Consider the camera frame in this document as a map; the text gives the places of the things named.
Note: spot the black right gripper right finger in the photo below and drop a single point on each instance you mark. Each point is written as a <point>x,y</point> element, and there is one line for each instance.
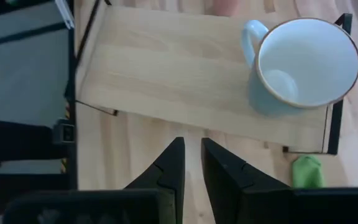
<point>225,180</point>

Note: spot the aluminium profile rail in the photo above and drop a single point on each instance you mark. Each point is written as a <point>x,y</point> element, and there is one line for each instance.
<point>64,12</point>

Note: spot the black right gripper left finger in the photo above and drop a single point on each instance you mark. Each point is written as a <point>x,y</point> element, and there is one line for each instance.
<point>171,174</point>

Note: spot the small black sensor box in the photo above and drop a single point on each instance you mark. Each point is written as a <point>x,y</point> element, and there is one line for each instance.
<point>65,132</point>

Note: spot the black mat with yellow stripes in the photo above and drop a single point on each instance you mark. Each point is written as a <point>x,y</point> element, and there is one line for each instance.
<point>65,166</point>

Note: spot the teal enamel mug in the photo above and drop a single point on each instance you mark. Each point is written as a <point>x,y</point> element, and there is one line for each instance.
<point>306,56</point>

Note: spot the green microfibre cloth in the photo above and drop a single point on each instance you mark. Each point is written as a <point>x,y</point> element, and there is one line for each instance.
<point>308,171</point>

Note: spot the pink plastic cup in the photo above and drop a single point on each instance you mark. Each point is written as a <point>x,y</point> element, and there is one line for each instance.
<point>225,7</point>

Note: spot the wooden tray with black frame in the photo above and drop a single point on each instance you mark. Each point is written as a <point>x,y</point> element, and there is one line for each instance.
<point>166,77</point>

